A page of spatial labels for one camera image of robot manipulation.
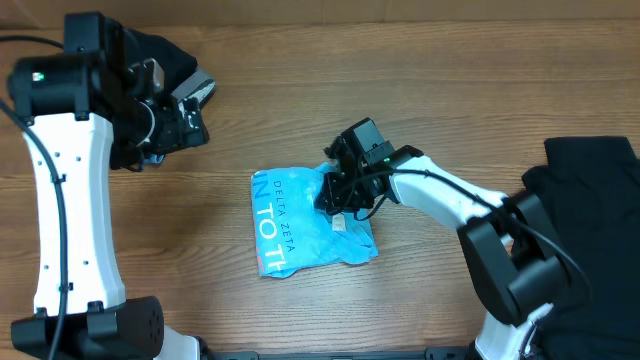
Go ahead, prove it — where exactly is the light blue printed t-shirt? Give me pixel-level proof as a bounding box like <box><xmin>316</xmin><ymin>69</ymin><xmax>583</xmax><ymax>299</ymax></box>
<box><xmin>250</xmin><ymin>163</ymin><xmax>379</xmax><ymax>278</ymax></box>

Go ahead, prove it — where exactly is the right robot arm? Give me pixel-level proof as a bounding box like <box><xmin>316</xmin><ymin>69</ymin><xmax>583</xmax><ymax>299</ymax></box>
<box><xmin>315</xmin><ymin>118</ymin><xmax>580</xmax><ymax>359</ymax></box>

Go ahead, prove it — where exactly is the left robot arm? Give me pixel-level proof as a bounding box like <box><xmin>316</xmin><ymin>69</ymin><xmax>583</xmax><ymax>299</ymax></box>
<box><xmin>1</xmin><ymin>12</ymin><xmax>216</xmax><ymax>359</ymax></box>

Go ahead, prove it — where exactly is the folded grey garment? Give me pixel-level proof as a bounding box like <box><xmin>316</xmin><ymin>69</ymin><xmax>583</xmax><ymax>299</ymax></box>
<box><xmin>171</xmin><ymin>66</ymin><xmax>216</xmax><ymax>107</ymax></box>

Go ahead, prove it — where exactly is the folded blue denim garment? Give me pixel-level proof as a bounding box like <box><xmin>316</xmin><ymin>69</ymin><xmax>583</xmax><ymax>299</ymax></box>
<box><xmin>145</xmin><ymin>154</ymin><xmax>165</xmax><ymax>166</ymax></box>

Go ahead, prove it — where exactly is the folded black garment on stack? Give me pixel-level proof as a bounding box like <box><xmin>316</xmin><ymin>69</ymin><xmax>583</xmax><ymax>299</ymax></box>
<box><xmin>124</xmin><ymin>29</ymin><xmax>198</xmax><ymax>92</ymax></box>

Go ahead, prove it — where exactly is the black garment at right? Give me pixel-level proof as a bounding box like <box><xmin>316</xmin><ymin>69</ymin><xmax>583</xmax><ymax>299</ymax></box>
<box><xmin>522</xmin><ymin>136</ymin><xmax>639</xmax><ymax>359</ymax></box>

